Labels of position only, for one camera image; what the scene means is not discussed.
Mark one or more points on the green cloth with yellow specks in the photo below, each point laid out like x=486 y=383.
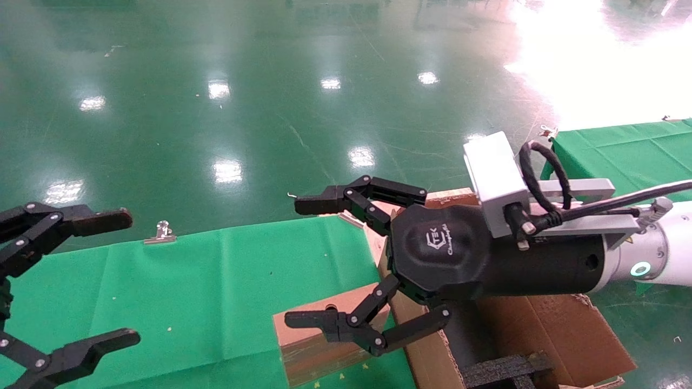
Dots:
x=632 y=151

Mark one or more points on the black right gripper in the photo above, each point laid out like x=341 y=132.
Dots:
x=443 y=254

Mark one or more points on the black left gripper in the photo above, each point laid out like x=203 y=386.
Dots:
x=4 y=300

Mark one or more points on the black foam insert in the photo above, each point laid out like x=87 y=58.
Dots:
x=503 y=370

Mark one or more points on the large open cardboard carton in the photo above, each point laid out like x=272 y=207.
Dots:
x=562 y=335

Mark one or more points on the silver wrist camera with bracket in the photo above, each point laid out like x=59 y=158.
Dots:
x=494 y=173

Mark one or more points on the small brown cardboard box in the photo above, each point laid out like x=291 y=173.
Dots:
x=308 y=346

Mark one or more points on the large green table cloth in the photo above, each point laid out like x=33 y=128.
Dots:
x=189 y=292

